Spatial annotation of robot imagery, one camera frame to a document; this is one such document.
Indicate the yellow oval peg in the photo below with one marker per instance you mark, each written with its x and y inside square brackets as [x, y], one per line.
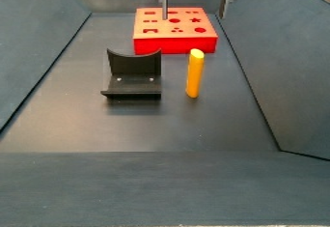
[194, 73]

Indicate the black curved holder stand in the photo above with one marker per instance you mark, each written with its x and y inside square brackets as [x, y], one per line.
[135, 76]

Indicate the red shape sorter board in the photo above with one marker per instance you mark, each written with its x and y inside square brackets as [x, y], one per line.
[186, 30]

